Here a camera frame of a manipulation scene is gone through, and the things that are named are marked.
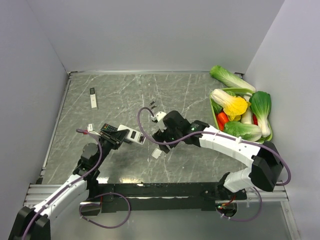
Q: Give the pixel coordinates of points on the white slim remote control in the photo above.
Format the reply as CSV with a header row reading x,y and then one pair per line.
x,y
93,98

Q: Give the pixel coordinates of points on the red pepper toy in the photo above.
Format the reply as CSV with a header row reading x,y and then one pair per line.
x,y
255,121

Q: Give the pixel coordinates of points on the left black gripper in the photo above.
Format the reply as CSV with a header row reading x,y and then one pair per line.
x,y
120,135

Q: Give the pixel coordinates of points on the yellow white cabbage toy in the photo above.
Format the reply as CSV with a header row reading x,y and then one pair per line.
x,y
233,106

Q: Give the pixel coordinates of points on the red white AC remote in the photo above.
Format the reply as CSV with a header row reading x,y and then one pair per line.
x,y
133,136

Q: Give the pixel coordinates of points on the napa cabbage on table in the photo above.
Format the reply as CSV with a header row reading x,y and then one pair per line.
x,y
229,79

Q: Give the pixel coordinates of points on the dark green bok choy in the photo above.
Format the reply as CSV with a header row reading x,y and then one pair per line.
x,y
261,105

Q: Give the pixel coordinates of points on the light green cabbage front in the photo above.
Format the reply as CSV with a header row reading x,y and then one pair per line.
x,y
248,132

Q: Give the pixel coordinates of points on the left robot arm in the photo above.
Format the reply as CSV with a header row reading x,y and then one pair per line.
x,y
35,223

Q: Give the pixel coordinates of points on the green plastic basket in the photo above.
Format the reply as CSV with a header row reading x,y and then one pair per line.
x,y
239,92

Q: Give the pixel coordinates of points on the black TV remote control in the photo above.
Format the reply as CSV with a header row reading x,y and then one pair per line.
x,y
108,128

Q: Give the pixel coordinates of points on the orange carrot toy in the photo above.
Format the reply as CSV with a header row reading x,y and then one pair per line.
x,y
222,119

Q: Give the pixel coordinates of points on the white radish toy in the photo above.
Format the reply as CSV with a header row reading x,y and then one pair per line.
x,y
247,117

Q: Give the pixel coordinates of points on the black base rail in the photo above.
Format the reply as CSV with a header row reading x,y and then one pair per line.
x,y
204,196

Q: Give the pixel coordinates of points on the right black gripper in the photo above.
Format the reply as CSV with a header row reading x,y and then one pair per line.
x,y
161,136

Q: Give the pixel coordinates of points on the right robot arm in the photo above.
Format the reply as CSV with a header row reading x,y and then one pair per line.
x,y
263,167

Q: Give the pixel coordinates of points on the white AC remote cover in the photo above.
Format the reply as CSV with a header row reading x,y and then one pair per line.
x,y
156,153

